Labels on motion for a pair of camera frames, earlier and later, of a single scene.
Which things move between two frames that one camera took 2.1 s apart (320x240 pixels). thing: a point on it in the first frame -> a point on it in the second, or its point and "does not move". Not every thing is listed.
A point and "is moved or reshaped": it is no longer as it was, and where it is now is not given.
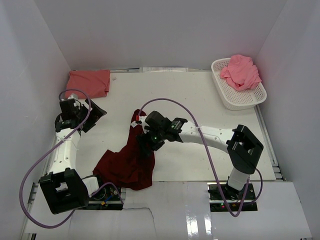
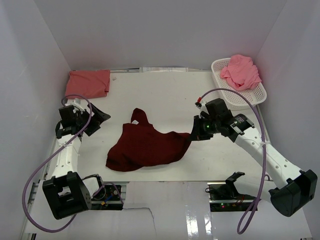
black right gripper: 143,138 -> 197,133
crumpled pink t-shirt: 241,74 does not move
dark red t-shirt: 133,166 is moved or reshaped
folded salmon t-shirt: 94,83 does not move
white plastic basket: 231,98 does not move
